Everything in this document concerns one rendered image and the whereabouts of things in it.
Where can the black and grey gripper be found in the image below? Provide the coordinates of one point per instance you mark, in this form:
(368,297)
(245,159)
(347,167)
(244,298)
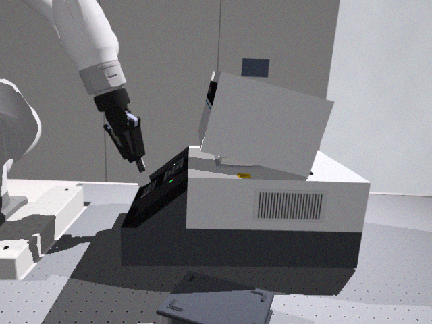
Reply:
(129,143)

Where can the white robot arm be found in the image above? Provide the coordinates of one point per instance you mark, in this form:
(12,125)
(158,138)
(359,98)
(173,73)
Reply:
(91,45)

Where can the white benchtop lab instrument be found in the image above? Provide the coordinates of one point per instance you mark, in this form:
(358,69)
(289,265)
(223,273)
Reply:
(198,212)

